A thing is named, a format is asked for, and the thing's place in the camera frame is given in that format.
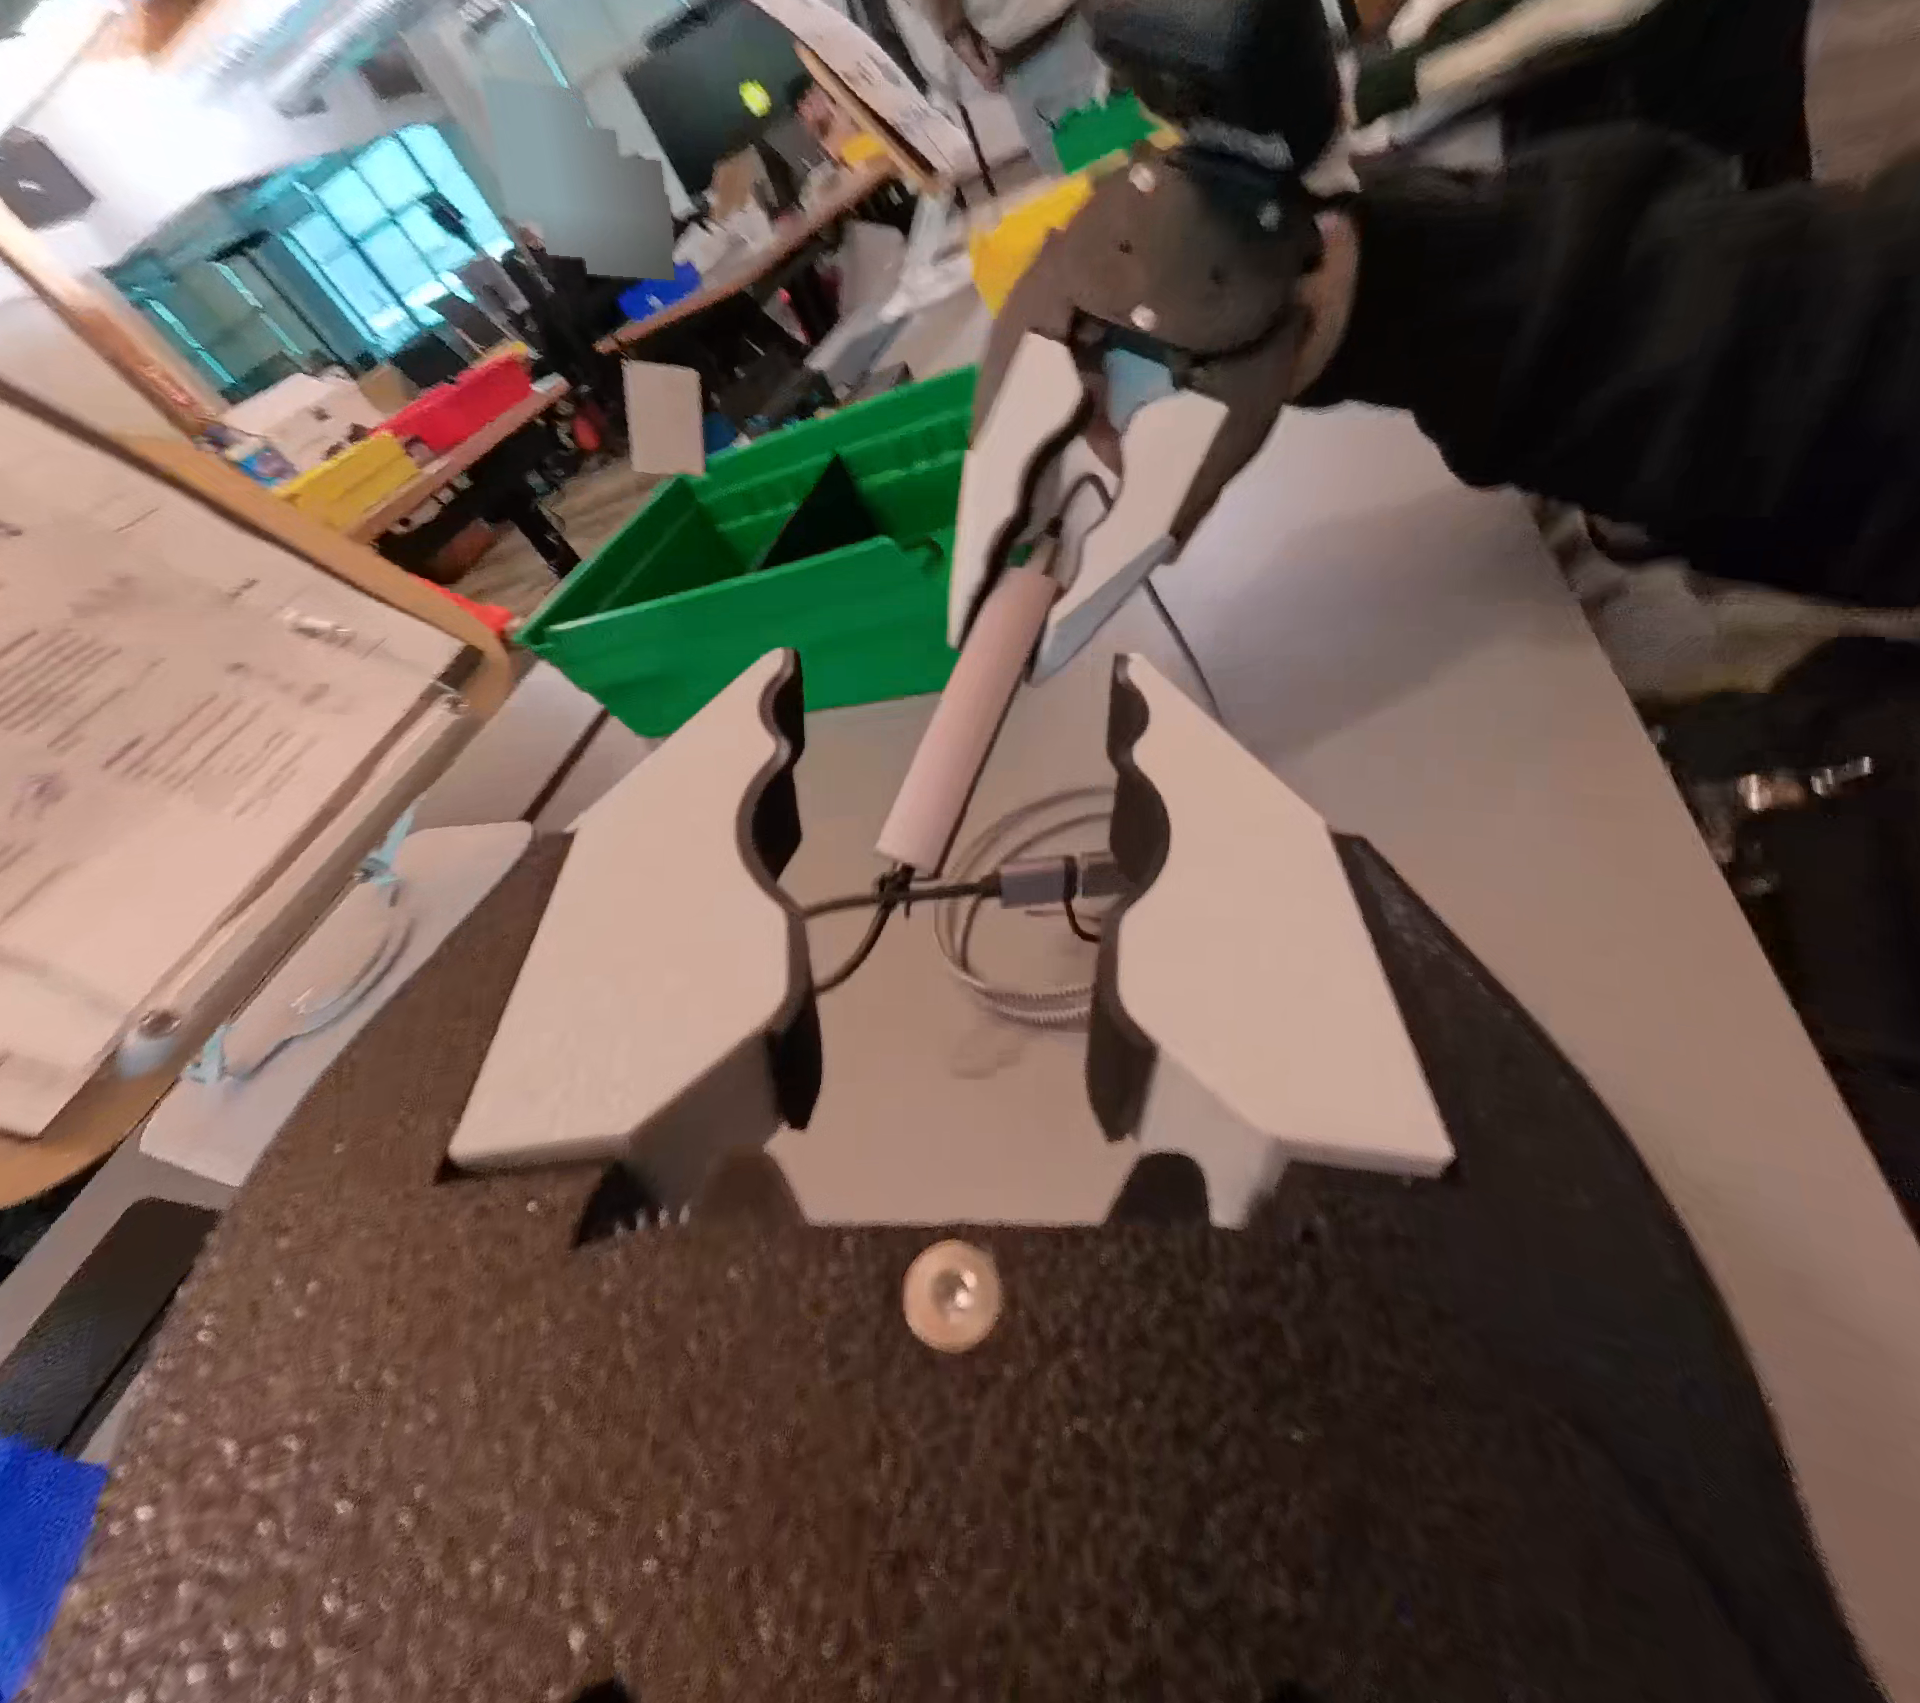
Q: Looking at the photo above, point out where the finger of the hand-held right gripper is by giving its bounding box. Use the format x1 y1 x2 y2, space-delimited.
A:
948 329 1094 651
1031 395 1236 685

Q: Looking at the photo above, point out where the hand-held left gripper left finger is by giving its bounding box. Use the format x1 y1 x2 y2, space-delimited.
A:
445 647 824 1209

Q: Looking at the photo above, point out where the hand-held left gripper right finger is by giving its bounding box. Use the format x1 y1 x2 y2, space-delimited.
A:
1081 653 1457 1229

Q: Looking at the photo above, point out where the grey braided cable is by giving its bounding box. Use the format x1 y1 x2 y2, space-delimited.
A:
930 791 1142 1029

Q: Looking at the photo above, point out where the grey USB hub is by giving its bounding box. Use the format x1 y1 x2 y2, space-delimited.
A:
793 563 1142 991

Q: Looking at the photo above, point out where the green plastic bin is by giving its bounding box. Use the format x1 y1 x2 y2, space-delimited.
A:
515 367 984 739
1050 90 1160 176

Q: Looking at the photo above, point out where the person's right forearm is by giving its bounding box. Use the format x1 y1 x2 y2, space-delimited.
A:
1296 120 1920 613

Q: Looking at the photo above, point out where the grey desk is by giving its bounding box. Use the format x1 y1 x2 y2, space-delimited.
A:
0 405 1920 1703

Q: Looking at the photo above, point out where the person's right hand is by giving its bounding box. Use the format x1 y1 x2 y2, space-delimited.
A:
1296 210 1359 399

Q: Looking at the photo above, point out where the yellow plastic bin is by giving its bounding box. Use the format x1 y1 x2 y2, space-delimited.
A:
281 435 419 529
972 176 1098 314

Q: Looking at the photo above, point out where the black bin divider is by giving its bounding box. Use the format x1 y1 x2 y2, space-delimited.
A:
755 449 917 571

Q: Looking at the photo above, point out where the white cardboard box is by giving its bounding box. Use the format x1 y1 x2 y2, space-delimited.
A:
622 359 707 479

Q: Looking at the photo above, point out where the wooden document stand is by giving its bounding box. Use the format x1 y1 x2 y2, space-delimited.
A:
629 0 977 194
0 375 533 1209

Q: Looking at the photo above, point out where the red plastic bin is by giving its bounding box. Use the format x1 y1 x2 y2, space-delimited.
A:
381 353 538 455

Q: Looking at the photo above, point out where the white printed box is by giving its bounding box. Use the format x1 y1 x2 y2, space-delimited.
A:
224 375 379 477

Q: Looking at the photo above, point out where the black wall speaker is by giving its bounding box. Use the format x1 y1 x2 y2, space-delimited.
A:
0 132 88 230

